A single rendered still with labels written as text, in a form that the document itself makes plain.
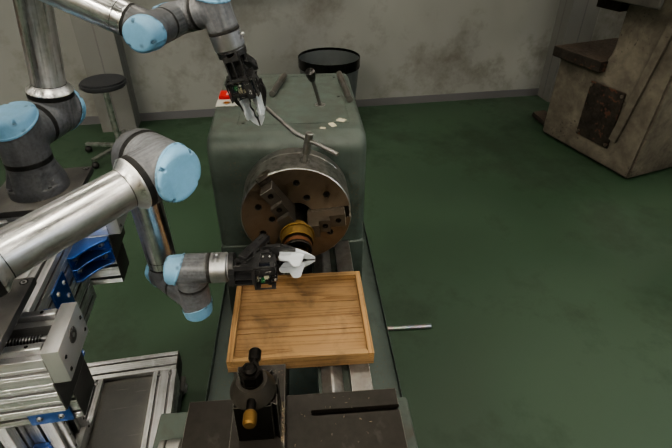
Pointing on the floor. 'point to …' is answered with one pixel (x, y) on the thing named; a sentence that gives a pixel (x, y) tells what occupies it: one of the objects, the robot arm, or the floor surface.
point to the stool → (102, 83)
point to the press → (618, 61)
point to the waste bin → (331, 62)
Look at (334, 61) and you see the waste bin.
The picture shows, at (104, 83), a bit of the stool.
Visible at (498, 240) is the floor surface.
